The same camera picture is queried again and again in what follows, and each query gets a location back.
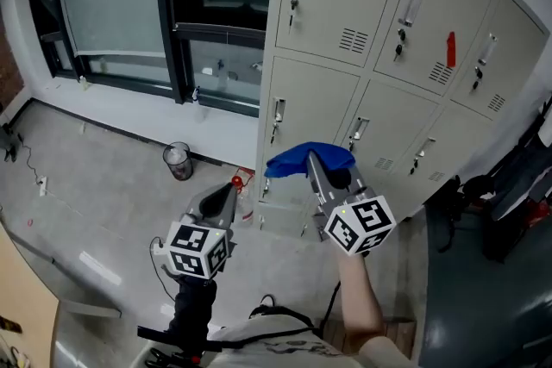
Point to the red tag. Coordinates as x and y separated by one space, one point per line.
451 49

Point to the light wooden desk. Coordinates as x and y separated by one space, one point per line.
21 297

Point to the black mesh waste bin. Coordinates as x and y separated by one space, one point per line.
177 161

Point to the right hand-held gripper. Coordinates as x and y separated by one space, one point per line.
360 226

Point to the white plug adapter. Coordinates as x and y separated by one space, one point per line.
158 251

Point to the black backpack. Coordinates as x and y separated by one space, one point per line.
472 189

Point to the blue cloth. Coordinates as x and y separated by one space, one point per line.
293 161

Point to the person's light printed shirt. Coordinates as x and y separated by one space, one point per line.
302 347

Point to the small bottle on sill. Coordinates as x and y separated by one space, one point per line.
83 82

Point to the person's left forearm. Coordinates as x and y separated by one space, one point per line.
192 310

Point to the dark clothing pile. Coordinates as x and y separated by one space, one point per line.
524 181

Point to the small spray bottle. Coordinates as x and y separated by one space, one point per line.
196 95

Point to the dark grey table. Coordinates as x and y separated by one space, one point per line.
483 301

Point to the person's right forearm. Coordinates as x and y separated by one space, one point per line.
360 301

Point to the black framed window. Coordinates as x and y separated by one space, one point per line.
172 34

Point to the red-capped clear plastic bottle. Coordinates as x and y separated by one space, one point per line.
245 204

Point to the white power strip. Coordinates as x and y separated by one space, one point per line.
42 186

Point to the black stand base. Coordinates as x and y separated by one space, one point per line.
8 138

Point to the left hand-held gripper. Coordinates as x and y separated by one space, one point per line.
194 247

